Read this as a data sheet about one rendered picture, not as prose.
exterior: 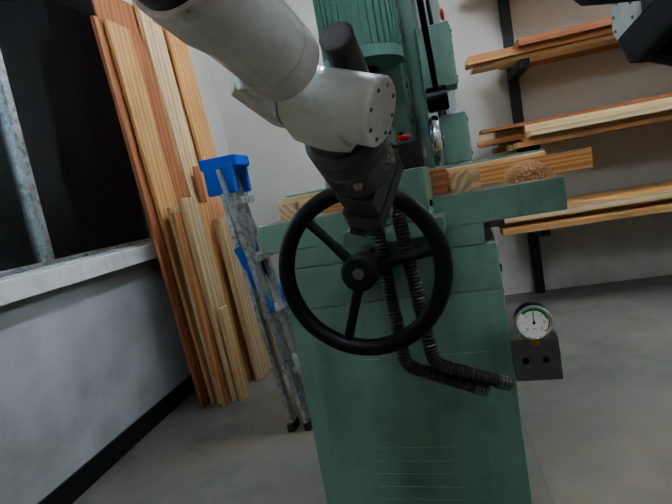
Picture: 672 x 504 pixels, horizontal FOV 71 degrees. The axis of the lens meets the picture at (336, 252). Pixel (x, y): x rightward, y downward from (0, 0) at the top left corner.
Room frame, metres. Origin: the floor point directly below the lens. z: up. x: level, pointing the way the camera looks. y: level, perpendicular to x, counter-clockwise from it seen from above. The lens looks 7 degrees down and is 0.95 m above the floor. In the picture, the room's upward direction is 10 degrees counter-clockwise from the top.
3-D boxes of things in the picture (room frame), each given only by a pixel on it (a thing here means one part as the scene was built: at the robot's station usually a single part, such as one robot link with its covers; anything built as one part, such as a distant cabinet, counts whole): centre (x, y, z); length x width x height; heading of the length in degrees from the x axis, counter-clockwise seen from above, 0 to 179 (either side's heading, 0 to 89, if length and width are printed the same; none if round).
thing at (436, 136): (1.17, -0.29, 1.02); 0.12 x 0.03 x 0.12; 163
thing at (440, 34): (1.24, -0.34, 1.22); 0.09 x 0.08 x 0.15; 163
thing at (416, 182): (0.89, -0.12, 0.91); 0.15 x 0.14 x 0.09; 73
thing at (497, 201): (0.97, -0.15, 0.87); 0.61 x 0.30 x 0.06; 73
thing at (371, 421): (1.20, -0.17, 0.35); 0.58 x 0.45 x 0.71; 163
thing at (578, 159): (1.05, -0.26, 0.92); 0.59 x 0.02 x 0.04; 73
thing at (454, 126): (1.21, -0.34, 1.02); 0.09 x 0.07 x 0.12; 73
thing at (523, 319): (0.81, -0.32, 0.65); 0.06 x 0.04 x 0.08; 73
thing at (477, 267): (1.20, -0.17, 0.76); 0.57 x 0.45 x 0.09; 163
